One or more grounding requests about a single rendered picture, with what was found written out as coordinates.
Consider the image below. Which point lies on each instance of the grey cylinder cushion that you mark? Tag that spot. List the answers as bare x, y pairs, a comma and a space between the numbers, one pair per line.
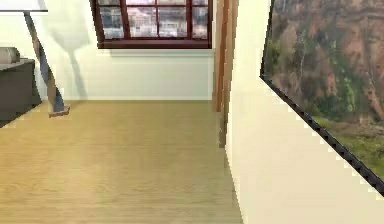
8, 55

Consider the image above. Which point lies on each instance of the dark grey cabinet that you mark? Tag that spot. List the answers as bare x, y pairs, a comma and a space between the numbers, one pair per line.
15, 90

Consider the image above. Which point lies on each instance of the black framed landscape picture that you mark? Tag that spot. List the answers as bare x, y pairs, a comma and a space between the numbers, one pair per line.
326, 66

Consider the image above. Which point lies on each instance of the brown wooden door frame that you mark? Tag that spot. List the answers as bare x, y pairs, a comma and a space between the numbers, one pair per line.
223, 66

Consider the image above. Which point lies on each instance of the dark red framed window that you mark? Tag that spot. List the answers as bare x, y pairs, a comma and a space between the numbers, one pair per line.
155, 43

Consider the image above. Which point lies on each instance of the white shade floor lamp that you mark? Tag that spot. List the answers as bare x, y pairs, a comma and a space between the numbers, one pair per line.
46, 73

